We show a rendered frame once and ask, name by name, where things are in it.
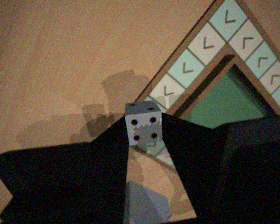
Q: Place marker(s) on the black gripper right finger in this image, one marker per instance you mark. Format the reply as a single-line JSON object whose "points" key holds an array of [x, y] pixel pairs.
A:
{"points": [[202, 156]]}

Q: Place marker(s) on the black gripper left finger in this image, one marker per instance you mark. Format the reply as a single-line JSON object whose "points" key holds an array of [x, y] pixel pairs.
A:
{"points": [[100, 165]]}

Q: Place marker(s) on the grey die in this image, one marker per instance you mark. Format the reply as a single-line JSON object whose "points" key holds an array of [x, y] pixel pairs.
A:
{"points": [[144, 122]]}

